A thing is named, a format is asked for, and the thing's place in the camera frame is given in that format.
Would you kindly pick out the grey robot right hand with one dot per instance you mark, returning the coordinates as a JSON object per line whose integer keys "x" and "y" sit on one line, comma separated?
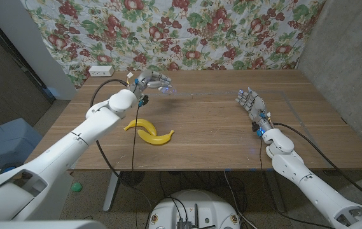
{"x": 257, "y": 106}

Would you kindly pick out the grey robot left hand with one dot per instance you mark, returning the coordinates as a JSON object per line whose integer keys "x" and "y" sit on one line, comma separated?
{"x": 147, "y": 79}

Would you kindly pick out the clear medicine bottle white cap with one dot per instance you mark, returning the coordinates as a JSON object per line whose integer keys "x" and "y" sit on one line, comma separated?
{"x": 167, "y": 89}

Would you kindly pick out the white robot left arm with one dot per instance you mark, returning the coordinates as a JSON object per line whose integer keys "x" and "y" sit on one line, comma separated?
{"x": 72, "y": 143}

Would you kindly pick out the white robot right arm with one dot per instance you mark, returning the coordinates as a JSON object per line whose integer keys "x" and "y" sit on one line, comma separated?
{"x": 311, "y": 184}

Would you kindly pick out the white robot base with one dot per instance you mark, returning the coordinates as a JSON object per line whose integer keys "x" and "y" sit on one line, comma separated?
{"x": 196, "y": 203}

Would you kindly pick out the yellow toy banana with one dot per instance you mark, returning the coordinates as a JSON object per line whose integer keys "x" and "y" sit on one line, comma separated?
{"x": 155, "y": 140}
{"x": 147, "y": 124}

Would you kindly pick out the grey tape outline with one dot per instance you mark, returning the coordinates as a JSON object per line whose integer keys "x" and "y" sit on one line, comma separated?
{"x": 215, "y": 93}

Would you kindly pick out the white power strip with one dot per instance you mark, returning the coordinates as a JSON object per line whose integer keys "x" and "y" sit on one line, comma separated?
{"x": 101, "y": 71}

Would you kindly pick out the floral fruit print backdrop cloth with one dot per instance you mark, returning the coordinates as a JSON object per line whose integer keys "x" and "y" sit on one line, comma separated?
{"x": 180, "y": 31}

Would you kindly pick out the grey table leg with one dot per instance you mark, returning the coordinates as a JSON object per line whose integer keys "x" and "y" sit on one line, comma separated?
{"x": 274, "y": 191}

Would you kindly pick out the black round fan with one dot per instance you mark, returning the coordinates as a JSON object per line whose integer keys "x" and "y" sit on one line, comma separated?
{"x": 132, "y": 178}

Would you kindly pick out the white table leg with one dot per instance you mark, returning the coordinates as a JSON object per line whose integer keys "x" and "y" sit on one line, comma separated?
{"x": 112, "y": 191}

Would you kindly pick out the small green ball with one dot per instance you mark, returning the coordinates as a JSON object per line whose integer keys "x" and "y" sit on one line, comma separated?
{"x": 76, "y": 187}

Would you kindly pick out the blue-grey plastic bin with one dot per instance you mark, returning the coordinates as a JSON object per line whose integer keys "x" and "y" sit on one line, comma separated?
{"x": 5, "y": 143}

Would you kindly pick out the blue and black pad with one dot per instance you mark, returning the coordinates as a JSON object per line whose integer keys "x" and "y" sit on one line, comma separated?
{"x": 8, "y": 169}

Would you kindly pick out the white robot torso edge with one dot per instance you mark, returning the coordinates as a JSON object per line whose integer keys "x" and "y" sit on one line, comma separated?
{"x": 40, "y": 225}

